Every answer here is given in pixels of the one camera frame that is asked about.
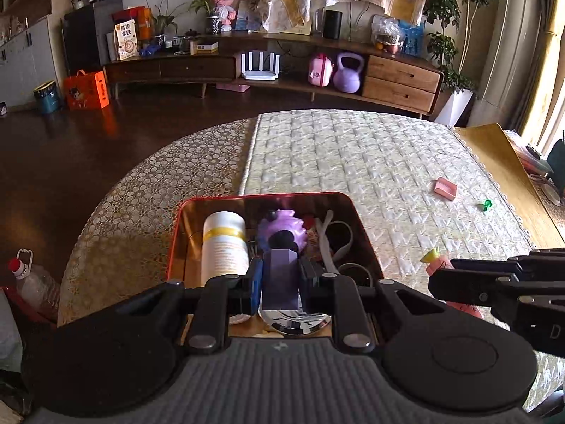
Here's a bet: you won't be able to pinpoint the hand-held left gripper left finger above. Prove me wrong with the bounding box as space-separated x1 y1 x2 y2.
141 258 264 354

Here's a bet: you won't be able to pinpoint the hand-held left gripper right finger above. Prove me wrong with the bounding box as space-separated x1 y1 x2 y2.
299 258 438 354

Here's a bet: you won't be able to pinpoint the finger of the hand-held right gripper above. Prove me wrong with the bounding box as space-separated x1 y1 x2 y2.
450 254 533 275
428 269 522 307

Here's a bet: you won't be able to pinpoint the pink toy yellow tip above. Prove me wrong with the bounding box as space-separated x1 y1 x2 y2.
421 247 484 319

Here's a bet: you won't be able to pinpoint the white sunglasses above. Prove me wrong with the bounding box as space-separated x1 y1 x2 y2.
315 210 376 288

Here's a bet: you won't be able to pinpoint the purple toy figure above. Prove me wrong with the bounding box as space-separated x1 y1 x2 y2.
257 209 307 312

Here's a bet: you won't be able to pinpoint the red tin box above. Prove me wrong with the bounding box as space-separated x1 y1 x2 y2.
167 192 385 349

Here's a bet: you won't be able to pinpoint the round metal lid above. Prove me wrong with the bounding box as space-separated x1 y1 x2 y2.
258 305 334 334

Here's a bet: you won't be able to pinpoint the white bottle yellow band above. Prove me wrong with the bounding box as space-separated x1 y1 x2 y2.
201 211 250 288

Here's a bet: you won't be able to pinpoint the pink sticky note pad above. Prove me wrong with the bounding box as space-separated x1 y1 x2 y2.
434 177 457 200

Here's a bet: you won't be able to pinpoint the round grey coaster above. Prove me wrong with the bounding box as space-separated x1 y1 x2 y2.
542 183 563 206

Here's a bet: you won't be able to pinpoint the yellow table mat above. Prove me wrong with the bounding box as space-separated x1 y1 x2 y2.
454 124 565 250

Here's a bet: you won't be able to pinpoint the quilted cream mat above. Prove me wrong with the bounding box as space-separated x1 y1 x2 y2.
240 110 565 411

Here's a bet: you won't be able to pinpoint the pebble pattern tablecloth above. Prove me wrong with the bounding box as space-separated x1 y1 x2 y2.
57 117 259 325

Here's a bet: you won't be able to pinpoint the white planter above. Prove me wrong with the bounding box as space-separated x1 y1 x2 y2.
435 89 475 126

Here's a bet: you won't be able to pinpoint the purple kettlebell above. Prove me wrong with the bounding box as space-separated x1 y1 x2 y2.
333 52 365 93

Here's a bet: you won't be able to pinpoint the pink toy case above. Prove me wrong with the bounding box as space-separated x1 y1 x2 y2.
308 52 334 88

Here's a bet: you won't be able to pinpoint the beige window curtain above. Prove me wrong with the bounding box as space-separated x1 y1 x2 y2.
468 0 565 151

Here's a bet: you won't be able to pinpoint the white router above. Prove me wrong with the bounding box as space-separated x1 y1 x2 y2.
240 51 282 81

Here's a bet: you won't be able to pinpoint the plastic bottle red cap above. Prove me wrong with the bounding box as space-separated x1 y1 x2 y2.
8 249 60 319

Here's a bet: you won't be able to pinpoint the wooden media cabinet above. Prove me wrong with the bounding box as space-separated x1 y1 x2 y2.
103 33 444 118

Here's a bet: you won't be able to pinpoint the tall green houseplant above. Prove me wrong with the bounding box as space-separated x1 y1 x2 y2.
424 0 499 93

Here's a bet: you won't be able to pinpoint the blue picture card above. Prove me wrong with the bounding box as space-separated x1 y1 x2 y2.
399 20 425 56

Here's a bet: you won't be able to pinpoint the clear plastic bag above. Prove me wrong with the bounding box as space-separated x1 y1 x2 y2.
371 15 407 54

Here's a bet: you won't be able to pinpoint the orange gift bag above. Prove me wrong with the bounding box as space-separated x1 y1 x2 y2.
63 70 110 110

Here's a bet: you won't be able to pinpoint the black speaker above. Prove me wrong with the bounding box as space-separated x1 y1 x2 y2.
323 9 344 40

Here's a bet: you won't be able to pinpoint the cereal bag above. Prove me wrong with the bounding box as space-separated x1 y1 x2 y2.
114 22 139 61

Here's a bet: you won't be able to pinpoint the small potted plant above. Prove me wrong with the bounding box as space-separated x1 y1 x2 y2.
148 0 186 47

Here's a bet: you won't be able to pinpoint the teal bucket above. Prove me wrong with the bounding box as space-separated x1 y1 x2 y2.
33 80 61 114

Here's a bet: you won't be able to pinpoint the pink doll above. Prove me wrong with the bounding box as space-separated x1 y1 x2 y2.
209 0 245 33

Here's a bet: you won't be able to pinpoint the orange paper bag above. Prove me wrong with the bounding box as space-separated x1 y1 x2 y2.
117 6 153 51

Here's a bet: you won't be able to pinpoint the black mini fridge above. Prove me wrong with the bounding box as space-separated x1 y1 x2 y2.
61 2 122 76

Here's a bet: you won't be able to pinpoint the grey wall cabinets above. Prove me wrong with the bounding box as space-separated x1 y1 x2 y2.
0 15 58 109

